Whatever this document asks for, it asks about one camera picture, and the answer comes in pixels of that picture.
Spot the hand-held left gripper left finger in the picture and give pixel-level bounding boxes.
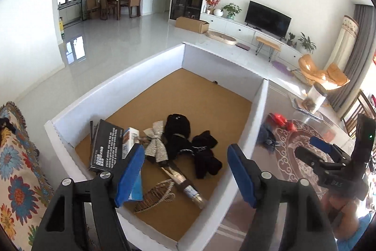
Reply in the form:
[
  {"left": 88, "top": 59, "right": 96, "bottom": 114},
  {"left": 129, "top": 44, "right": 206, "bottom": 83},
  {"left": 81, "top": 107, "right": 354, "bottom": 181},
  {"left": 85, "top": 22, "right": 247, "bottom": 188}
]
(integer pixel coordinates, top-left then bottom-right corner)
[{"left": 31, "top": 143, "right": 145, "bottom": 251}]

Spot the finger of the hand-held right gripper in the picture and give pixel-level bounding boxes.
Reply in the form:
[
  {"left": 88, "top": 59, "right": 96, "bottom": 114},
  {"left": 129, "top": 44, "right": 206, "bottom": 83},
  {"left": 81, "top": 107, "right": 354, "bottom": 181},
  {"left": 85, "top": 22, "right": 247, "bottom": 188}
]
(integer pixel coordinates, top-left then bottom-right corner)
[
  {"left": 310, "top": 136, "right": 353, "bottom": 166},
  {"left": 294, "top": 145, "right": 345, "bottom": 182}
]

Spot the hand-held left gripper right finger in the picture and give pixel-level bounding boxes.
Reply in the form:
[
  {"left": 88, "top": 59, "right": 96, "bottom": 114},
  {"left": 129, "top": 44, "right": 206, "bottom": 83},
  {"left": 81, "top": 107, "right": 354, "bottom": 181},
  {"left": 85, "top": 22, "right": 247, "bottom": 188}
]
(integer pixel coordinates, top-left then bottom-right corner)
[{"left": 227, "top": 143, "right": 338, "bottom": 251}]

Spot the rhinestone strand hair claw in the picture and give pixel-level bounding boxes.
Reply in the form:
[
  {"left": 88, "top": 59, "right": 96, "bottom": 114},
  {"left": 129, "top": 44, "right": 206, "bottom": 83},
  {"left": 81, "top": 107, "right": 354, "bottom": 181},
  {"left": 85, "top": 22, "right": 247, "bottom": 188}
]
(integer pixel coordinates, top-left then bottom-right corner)
[{"left": 134, "top": 179, "right": 176, "bottom": 214}]

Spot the black fuzzy glove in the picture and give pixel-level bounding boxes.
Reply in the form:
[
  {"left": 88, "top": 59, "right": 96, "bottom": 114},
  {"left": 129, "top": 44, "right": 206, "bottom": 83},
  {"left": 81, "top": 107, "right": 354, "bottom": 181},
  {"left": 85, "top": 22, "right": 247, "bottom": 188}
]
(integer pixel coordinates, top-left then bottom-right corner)
[
  {"left": 163, "top": 113, "right": 193, "bottom": 160},
  {"left": 191, "top": 130, "right": 223, "bottom": 179}
]

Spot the blue white nail cream box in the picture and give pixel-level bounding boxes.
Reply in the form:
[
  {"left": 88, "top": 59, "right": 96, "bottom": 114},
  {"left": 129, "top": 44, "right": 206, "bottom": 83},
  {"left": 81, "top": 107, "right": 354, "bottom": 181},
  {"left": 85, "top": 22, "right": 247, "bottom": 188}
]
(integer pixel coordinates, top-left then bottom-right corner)
[{"left": 122, "top": 127, "right": 145, "bottom": 201}]

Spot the black printed carton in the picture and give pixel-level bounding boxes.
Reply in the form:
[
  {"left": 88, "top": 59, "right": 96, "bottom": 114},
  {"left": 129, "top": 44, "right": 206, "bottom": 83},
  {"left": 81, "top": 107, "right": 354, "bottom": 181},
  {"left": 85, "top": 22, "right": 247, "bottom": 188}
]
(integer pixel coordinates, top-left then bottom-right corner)
[{"left": 87, "top": 119, "right": 124, "bottom": 173}]

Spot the rhinestone bow hair claw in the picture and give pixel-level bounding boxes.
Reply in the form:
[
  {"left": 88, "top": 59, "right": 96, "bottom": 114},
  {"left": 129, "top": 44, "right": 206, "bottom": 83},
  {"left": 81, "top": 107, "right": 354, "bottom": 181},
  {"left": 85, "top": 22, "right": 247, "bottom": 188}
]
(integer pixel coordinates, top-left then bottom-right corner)
[{"left": 138, "top": 121, "right": 169, "bottom": 164}]

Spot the gold foil tube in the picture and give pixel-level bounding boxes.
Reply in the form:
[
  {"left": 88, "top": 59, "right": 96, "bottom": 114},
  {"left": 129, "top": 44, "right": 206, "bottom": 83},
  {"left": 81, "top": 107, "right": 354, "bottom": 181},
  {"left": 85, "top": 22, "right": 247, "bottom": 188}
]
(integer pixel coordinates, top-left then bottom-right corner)
[{"left": 160, "top": 163, "right": 206, "bottom": 209}]

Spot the white cardboard storage box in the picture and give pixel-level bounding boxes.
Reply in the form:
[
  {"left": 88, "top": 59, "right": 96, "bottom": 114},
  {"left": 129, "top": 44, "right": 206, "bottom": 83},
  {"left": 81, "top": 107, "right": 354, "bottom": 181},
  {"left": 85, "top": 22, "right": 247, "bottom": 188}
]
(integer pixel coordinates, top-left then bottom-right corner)
[{"left": 44, "top": 42, "right": 269, "bottom": 250}]

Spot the glass desktop with fish pattern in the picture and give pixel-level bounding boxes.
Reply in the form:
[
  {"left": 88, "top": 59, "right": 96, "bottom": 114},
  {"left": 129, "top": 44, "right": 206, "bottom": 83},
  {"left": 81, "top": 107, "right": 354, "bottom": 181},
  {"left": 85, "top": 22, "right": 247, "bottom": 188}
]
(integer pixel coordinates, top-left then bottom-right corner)
[{"left": 210, "top": 79, "right": 372, "bottom": 251}]

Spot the person's right hand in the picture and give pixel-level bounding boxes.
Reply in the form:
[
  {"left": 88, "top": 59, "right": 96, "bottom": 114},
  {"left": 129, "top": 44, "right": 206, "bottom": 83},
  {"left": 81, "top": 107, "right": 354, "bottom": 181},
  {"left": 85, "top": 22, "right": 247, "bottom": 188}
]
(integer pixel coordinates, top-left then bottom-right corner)
[{"left": 320, "top": 192, "right": 365, "bottom": 228}]

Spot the dark wooden chair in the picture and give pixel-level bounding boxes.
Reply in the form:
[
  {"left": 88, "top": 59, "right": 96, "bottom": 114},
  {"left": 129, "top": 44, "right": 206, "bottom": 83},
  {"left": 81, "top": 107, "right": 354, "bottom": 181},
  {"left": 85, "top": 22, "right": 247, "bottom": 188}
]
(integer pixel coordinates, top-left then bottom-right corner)
[{"left": 342, "top": 91, "right": 376, "bottom": 137}]

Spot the red snack packet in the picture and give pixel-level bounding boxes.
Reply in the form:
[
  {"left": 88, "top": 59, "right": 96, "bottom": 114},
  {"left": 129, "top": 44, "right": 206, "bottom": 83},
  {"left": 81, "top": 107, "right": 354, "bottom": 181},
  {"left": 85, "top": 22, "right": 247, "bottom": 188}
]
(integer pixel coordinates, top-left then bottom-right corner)
[{"left": 270, "top": 112, "right": 296, "bottom": 131}]

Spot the clear plastic jar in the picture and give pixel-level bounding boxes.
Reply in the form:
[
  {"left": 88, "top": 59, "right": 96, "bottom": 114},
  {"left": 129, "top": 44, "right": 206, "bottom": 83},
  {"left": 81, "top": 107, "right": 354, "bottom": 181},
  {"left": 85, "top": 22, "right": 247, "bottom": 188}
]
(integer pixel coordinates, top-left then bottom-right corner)
[{"left": 304, "top": 83, "right": 328, "bottom": 114}]

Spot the orange lounge chair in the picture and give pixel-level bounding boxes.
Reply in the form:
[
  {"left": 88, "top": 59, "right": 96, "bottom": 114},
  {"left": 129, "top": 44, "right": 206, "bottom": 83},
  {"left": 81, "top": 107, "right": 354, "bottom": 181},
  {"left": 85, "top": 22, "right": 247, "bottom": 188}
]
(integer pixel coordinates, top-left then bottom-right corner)
[{"left": 298, "top": 54, "right": 351, "bottom": 90}]

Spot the purple floor mat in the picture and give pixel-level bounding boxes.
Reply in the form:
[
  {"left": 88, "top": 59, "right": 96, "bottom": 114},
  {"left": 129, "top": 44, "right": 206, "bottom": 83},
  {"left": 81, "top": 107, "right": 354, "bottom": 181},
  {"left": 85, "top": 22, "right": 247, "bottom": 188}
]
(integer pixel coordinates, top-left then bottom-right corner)
[{"left": 272, "top": 60, "right": 291, "bottom": 73}]

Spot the large potted plant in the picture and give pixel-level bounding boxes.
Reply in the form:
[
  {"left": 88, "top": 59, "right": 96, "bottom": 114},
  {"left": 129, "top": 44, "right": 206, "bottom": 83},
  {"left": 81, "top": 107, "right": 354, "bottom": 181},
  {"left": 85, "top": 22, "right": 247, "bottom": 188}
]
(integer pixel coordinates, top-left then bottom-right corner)
[{"left": 297, "top": 32, "right": 317, "bottom": 52}]

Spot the grey curtain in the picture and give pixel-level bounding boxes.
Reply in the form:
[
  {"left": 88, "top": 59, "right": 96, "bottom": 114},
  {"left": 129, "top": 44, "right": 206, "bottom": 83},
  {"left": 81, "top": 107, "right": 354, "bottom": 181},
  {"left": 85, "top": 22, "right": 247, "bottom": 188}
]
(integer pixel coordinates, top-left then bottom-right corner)
[{"left": 329, "top": 4, "right": 376, "bottom": 119}]

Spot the floral patterned blanket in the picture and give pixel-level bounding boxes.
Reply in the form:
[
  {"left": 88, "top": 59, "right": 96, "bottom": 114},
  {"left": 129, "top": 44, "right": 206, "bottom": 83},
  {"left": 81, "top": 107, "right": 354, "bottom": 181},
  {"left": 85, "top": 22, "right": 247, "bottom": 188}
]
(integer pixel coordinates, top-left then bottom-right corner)
[{"left": 0, "top": 101, "right": 55, "bottom": 251}]

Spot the cloth-covered standing air conditioner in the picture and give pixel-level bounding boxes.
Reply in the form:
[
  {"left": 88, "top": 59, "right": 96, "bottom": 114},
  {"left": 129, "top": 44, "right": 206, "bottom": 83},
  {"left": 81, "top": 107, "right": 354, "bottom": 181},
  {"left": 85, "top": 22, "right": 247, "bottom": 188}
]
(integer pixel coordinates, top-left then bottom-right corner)
[{"left": 332, "top": 15, "right": 359, "bottom": 69}]

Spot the wooden bench with hairpin legs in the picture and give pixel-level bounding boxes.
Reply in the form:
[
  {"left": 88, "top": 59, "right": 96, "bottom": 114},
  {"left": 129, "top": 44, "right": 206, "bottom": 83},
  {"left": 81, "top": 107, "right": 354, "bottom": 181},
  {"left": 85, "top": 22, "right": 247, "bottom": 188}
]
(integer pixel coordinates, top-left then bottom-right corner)
[{"left": 255, "top": 36, "right": 282, "bottom": 59}]

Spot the oval beige floor cushion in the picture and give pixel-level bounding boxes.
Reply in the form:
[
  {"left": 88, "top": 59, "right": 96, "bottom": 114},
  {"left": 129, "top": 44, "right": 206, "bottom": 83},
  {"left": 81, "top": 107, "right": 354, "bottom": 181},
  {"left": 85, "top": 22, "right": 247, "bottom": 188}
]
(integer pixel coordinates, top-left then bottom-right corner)
[{"left": 205, "top": 30, "right": 237, "bottom": 46}]

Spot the flat screen television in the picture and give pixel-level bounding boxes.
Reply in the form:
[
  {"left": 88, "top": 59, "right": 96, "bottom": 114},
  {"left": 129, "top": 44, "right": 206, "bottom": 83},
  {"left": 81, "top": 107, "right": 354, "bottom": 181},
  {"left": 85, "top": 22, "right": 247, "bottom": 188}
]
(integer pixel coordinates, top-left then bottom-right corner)
[{"left": 245, "top": 0, "right": 292, "bottom": 38}]

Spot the white television console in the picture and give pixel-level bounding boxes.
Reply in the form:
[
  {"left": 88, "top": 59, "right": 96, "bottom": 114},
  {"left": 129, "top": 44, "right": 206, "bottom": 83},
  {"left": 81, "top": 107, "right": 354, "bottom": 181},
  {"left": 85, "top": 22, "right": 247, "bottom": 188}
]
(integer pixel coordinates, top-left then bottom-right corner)
[{"left": 200, "top": 12, "right": 306, "bottom": 59}]

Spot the brown cardboard box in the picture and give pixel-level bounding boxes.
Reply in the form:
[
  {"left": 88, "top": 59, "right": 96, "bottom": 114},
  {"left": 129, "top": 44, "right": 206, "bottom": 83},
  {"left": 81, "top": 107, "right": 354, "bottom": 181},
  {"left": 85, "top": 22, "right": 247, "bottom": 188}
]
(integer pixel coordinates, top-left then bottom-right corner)
[{"left": 175, "top": 16, "right": 210, "bottom": 34}]

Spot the leafy green potted plant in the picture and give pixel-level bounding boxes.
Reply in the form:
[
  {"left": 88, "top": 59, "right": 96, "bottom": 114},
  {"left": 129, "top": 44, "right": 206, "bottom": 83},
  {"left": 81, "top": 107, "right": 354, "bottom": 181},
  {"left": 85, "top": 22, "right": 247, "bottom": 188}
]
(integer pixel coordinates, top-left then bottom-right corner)
[{"left": 221, "top": 3, "right": 242, "bottom": 20}]

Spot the wooden dining chair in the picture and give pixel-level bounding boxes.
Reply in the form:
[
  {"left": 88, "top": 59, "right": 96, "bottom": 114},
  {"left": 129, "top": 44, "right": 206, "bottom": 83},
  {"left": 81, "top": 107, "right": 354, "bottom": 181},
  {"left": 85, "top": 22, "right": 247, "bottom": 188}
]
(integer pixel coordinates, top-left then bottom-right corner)
[{"left": 129, "top": 0, "right": 143, "bottom": 19}]

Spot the red flower arrangement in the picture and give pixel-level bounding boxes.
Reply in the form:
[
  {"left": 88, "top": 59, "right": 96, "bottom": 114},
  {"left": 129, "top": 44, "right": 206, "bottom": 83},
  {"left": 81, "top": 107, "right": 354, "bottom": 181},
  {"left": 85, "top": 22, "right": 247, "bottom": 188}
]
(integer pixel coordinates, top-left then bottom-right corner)
[{"left": 205, "top": 0, "right": 221, "bottom": 15}]

